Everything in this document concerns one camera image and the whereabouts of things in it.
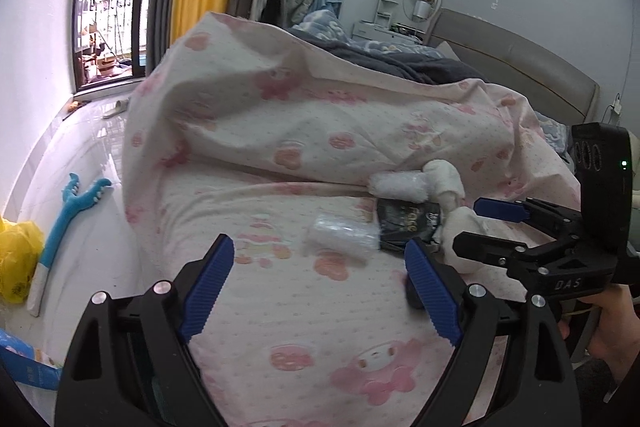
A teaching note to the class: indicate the beige padded headboard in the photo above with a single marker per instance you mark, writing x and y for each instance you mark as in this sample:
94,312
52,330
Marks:
515,57

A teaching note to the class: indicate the blue patterned blanket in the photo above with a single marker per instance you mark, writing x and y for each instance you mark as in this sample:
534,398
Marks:
325,24

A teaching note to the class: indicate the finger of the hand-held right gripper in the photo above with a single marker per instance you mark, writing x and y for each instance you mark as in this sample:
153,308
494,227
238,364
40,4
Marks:
495,208
480,247

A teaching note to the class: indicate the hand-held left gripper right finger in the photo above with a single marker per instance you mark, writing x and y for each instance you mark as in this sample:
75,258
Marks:
432,292

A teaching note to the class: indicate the person's right hand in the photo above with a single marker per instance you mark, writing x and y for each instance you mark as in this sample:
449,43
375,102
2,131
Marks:
617,337

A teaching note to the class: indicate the black snack packet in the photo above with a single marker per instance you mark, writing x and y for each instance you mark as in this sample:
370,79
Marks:
405,222

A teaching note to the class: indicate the white vanity table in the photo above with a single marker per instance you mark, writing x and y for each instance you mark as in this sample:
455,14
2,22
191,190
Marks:
380,31

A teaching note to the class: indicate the dark grey blanket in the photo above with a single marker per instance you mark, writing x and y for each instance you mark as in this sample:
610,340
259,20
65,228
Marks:
400,64

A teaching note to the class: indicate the white slipper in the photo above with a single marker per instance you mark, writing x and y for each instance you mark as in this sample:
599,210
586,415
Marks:
117,108

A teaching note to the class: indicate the white wall charger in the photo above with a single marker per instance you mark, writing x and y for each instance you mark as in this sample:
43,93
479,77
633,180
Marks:
616,104

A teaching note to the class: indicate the white tissue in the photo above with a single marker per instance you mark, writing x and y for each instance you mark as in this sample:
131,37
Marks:
465,227
445,179

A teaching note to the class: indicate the white desktop shelf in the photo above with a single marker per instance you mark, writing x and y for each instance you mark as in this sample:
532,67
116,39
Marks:
390,4

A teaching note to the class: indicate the light blue pillow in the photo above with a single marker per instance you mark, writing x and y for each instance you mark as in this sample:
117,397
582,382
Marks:
552,132

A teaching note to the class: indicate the pink printed bed sheet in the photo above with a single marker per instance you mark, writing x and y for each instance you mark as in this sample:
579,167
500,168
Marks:
300,307

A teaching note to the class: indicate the clear plastic wrapper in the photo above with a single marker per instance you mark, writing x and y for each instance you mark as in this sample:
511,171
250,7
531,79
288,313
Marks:
340,234

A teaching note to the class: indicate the blue cardboard box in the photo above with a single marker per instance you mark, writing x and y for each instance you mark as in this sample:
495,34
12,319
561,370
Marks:
25,359

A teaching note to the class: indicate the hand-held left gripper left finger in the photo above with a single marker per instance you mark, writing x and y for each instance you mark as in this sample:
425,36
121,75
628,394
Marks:
207,292

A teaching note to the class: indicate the pink printed quilt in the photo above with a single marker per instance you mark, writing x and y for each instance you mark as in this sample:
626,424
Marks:
325,117

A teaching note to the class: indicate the yellow plastic bag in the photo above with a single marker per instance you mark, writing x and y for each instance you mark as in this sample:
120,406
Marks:
17,262

